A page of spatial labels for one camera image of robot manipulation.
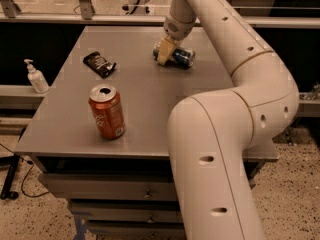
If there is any black floor cable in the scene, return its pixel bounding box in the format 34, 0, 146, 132
0, 143, 51, 199

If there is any bottom grey drawer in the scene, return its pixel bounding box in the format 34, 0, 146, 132
87, 221, 186, 240

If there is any blue silver redbull can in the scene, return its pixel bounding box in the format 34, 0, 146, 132
153, 41, 195, 68

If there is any white pump dispenser bottle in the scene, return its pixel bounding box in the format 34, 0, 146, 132
24, 59, 49, 93

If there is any top grey drawer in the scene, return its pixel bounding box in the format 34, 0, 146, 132
39, 173, 177, 201

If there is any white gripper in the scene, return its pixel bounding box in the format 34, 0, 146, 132
157, 13, 196, 65

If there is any black stand leg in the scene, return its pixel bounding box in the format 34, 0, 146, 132
0, 155, 19, 200

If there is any orange soda can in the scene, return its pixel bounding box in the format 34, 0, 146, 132
88, 84, 125, 139

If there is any grey drawer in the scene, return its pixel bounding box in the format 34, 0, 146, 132
87, 221, 186, 240
68, 201, 182, 223
39, 173, 177, 201

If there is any grey metal railing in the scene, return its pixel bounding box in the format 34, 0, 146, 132
0, 0, 320, 30

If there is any middle grey drawer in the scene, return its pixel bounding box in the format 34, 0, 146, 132
68, 201, 182, 223

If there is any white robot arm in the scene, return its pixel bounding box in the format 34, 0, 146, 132
158, 0, 299, 240

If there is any black snack packet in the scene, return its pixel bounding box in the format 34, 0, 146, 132
83, 51, 116, 79

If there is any grey drawer cabinet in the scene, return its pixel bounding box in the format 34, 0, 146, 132
17, 26, 278, 240

